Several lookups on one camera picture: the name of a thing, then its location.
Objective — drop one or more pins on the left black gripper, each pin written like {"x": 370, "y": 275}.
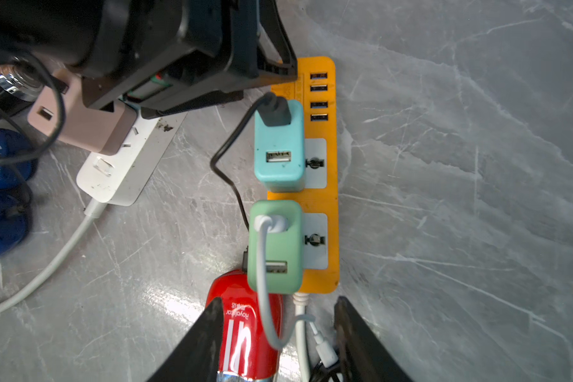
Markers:
{"x": 165, "y": 57}

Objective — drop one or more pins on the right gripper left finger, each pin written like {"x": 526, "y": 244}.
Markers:
{"x": 196, "y": 357}

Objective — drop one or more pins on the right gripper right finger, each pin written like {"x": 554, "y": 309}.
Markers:
{"x": 362, "y": 356}

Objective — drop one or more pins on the red electric shaver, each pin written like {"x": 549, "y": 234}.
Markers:
{"x": 245, "y": 353}

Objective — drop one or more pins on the green USB charger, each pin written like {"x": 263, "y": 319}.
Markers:
{"x": 283, "y": 250}

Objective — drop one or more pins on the teal USB charger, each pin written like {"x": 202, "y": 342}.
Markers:
{"x": 279, "y": 157}

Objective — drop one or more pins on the yellow power strip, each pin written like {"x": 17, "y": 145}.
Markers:
{"x": 315, "y": 89}

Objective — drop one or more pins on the blue electric shaver lower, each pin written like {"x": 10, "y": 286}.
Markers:
{"x": 13, "y": 222}

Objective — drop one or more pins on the pink USB charger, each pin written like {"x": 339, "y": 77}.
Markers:
{"x": 98, "y": 131}

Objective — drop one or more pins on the white power strip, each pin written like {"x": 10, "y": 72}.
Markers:
{"x": 119, "y": 179}

